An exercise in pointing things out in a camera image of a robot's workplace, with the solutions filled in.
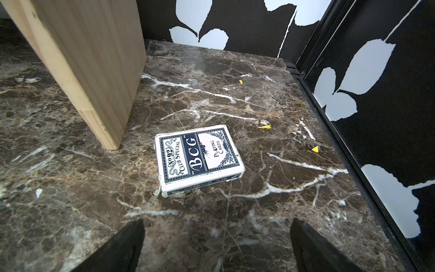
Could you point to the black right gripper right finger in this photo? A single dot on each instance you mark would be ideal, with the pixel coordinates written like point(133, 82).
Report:
point(314, 253)

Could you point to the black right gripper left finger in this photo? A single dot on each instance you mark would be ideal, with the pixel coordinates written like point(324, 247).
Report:
point(119, 254)

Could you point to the wooden two-tier shelf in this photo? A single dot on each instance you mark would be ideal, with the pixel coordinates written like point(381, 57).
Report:
point(95, 51)

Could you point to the blue playing card box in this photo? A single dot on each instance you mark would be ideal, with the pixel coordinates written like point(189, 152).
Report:
point(196, 158)

